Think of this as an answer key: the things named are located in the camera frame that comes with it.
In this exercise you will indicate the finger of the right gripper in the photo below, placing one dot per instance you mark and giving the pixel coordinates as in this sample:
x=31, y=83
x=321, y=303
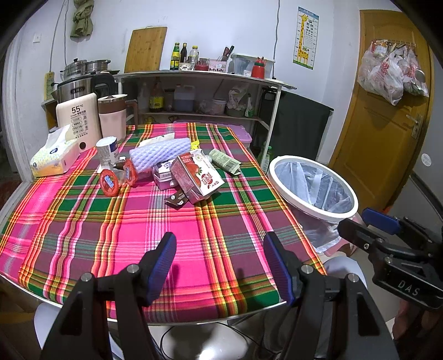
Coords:
x=385, y=223
x=364, y=238

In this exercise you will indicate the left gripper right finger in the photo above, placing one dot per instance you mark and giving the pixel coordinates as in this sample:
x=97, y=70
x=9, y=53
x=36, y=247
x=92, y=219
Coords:
x=284, y=267

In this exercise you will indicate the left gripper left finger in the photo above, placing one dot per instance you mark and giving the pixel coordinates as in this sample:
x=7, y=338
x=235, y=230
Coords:
x=154, y=266

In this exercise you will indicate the red jelly cup lid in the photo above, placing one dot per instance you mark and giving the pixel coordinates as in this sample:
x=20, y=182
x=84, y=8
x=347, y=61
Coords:
x=109, y=183

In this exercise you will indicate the purple blueberry milk carton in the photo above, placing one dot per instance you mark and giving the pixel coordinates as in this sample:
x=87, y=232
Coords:
x=163, y=176

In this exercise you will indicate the red strawberry milk carton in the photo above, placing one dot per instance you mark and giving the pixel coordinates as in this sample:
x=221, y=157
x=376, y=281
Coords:
x=196, y=176

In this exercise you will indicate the white foam fruit net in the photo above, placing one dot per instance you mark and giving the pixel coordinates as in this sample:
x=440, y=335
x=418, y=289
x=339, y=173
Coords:
x=147, y=156

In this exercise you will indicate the green white snack wrapper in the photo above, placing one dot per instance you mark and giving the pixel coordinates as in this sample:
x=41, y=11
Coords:
x=225, y=162

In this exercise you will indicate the white round trash bin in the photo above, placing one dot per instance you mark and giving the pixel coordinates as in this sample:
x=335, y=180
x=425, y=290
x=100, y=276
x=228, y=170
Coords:
x=318, y=197

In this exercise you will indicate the metal kitchen shelf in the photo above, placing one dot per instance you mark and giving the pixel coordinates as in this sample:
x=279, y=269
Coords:
x=208, y=85

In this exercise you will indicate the orange wooden door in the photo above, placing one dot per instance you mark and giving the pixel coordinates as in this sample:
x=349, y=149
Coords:
x=380, y=143

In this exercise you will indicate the pink plaid tablecloth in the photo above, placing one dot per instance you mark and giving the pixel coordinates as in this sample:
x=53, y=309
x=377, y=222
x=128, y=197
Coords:
x=64, y=226

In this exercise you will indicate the green bottle on floor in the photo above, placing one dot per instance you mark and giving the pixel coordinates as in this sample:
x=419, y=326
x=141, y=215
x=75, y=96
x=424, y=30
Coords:
x=265, y=158

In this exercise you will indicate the white yogurt cup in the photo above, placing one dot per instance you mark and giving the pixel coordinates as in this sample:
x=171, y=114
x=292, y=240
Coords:
x=107, y=151

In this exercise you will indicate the black cloth cover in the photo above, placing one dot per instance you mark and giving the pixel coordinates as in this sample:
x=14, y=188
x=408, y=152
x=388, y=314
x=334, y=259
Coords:
x=299, y=125

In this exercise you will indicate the pink lidded storage box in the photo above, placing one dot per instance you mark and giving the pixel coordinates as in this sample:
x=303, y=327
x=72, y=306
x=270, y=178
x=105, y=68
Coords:
x=242, y=134

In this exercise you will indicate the white tissue pack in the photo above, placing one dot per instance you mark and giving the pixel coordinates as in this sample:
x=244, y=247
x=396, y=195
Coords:
x=58, y=154

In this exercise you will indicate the plastic bags on door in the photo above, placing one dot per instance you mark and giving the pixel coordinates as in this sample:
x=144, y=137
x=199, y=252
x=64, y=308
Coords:
x=389, y=69

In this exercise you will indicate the pink jug brown lid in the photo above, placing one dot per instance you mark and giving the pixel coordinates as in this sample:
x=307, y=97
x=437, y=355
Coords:
x=112, y=111

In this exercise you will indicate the stainless electric kettle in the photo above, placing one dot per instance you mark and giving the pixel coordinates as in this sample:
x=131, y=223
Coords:
x=102, y=84

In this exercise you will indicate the giraffe height chart poster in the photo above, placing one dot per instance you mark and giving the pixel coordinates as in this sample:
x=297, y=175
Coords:
x=306, y=38

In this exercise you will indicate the red thermos bottle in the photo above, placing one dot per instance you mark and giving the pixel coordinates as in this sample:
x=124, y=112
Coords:
x=258, y=69

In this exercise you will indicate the green glass bottle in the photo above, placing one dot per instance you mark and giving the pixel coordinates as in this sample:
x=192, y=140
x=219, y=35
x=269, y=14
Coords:
x=175, y=57

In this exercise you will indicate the wooden cutting board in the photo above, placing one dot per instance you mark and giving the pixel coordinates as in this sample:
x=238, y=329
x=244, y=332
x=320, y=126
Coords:
x=145, y=49

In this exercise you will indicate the green hanging cloth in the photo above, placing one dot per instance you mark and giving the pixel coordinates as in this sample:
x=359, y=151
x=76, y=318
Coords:
x=82, y=22

